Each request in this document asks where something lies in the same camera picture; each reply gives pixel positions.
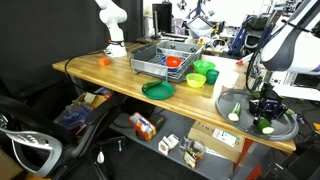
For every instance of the cardboard box with clutter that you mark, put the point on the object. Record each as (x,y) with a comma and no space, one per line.
(73,116)

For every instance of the dark green cup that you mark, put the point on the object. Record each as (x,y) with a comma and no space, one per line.
(211,76)

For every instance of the white translucent cup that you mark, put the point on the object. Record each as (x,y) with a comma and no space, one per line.
(230,79)

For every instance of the grey oval tray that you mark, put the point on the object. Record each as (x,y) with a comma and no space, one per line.
(285,128)

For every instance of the zucchini piece on plate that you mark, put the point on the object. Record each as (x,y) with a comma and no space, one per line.
(151,84)

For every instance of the bright green bowl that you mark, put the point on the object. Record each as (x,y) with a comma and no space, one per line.
(202,66)

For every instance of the red bowl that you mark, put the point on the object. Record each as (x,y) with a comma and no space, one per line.
(173,61)

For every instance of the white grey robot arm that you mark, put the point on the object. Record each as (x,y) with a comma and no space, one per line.
(292,47)

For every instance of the grey dish rack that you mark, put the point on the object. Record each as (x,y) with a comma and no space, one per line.
(147,59)

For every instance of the black office chair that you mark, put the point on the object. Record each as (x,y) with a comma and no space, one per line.
(26,127)

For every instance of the clear container with packets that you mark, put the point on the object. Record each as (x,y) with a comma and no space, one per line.
(193,151)

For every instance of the grey lower shelf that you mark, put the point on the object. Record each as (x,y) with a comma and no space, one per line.
(211,167)

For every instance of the small white carton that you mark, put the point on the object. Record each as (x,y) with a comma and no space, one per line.
(167,143)

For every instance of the white robot arm on table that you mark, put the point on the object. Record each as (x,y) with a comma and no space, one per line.
(111,15)

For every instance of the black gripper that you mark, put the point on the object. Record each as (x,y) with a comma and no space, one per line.
(268,105)

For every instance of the black computer monitor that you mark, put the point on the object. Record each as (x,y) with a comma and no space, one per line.
(162,16)

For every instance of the orange cube block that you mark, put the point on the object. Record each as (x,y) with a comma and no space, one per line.
(104,61)

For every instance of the blue bowl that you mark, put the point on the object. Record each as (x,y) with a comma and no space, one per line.
(169,69)

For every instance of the yellow-green bowl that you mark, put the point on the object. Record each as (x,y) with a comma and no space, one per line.
(195,80)

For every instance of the orange snack box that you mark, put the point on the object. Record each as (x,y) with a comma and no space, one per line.
(143,126)

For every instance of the cut zucchini short piece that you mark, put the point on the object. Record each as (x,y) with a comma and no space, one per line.
(265,126)

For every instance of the cardboard box under table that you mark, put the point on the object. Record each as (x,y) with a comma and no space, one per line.
(226,144)

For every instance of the green plate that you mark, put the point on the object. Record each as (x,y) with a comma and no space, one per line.
(160,92)

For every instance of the cut zucchini left piece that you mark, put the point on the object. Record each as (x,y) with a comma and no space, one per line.
(234,114)

